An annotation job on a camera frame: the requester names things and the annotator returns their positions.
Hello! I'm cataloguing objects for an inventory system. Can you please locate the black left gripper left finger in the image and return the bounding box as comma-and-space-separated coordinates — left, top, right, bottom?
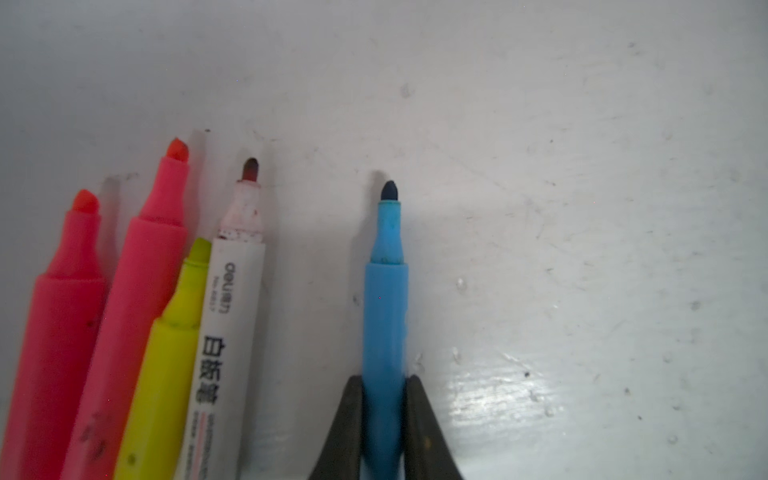
308, 375, 364, 480

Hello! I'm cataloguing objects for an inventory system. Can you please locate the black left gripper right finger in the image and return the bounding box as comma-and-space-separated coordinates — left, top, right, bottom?
403, 375, 463, 480

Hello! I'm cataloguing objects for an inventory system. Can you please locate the white whiteboard marker pen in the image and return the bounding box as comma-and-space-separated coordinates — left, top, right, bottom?
175, 158, 265, 479

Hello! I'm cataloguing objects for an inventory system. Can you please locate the blue marker pen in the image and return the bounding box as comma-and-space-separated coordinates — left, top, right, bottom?
362, 180, 408, 479

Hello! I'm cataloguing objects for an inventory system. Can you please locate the yellow highlighter pen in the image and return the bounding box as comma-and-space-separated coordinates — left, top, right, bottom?
113, 238, 212, 479

